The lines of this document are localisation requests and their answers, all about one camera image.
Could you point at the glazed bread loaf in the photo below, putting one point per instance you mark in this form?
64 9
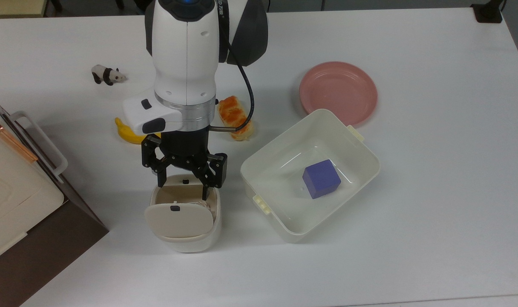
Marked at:
231 111

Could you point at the white plastic storage box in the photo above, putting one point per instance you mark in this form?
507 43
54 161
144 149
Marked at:
284 213

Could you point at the tan wooden board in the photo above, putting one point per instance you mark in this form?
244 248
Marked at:
14 6

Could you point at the yellow banana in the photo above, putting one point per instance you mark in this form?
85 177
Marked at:
125 132

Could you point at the dark brown drawer box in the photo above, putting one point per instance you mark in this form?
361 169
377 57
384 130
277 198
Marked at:
50 247

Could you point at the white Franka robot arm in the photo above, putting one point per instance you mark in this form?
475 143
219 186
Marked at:
184 55

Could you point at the pink plate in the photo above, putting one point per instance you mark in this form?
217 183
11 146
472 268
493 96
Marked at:
340 91

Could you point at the blue cube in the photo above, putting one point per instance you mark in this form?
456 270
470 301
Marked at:
321 179

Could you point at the beige trash can with lid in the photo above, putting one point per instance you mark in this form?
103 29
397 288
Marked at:
180 221

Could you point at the black white panda figurine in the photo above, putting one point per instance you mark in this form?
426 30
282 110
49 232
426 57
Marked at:
107 75

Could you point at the black stand base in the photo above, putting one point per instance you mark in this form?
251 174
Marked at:
488 13

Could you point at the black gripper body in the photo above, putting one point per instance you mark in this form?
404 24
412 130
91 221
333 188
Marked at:
185 147

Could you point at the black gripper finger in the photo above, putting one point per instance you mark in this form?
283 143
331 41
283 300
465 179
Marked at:
153 155
214 170

